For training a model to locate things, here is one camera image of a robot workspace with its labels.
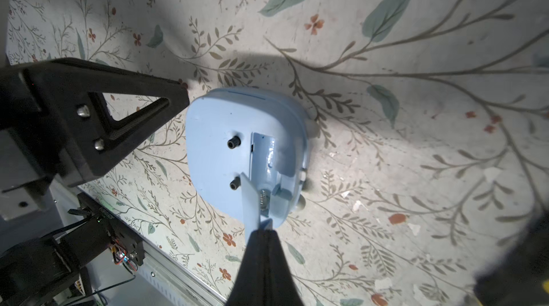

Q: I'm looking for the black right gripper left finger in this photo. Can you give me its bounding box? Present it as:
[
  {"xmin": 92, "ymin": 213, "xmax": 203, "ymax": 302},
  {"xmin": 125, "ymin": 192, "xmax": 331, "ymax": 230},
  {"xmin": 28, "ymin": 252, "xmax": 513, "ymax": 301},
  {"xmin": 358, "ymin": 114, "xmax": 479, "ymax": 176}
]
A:
[{"xmin": 225, "ymin": 230, "xmax": 268, "ymax": 305}]

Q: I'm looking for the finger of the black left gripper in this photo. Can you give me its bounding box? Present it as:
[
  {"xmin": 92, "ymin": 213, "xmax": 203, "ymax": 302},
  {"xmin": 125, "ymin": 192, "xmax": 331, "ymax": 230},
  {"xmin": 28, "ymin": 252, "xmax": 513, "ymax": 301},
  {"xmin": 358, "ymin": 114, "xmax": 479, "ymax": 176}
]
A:
[{"xmin": 1, "ymin": 58, "xmax": 190, "ymax": 187}]

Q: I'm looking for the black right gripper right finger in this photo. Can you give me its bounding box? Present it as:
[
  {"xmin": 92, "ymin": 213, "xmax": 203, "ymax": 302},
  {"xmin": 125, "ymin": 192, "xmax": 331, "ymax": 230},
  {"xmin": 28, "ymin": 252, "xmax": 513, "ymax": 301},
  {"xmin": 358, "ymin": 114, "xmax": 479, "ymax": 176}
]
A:
[{"xmin": 265, "ymin": 230, "xmax": 303, "ymax": 306}]

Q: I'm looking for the light blue alarm clock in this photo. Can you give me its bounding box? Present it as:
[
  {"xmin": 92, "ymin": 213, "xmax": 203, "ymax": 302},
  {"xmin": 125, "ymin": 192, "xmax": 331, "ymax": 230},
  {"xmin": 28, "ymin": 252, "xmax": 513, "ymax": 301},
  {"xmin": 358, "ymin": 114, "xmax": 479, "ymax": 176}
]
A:
[{"xmin": 186, "ymin": 87, "xmax": 314, "ymax": 227}]

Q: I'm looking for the black yellow screwdriver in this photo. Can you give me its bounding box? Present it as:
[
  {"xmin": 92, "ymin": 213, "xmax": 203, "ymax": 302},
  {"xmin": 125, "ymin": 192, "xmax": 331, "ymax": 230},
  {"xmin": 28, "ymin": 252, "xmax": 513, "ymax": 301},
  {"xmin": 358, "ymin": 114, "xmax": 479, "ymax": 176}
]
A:
[{"xmin": 473, "ymin": 214, "xmax": 548, "ymax": 305}]

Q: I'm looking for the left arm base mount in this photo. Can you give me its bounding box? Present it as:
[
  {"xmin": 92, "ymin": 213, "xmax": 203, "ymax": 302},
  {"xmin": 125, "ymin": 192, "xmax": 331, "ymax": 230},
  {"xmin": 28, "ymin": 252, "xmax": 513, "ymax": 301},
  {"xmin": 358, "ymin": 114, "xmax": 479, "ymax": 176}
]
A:
[{"xmin": 60, "ymin": 192, "xmax": 145, "ymax": 267}]

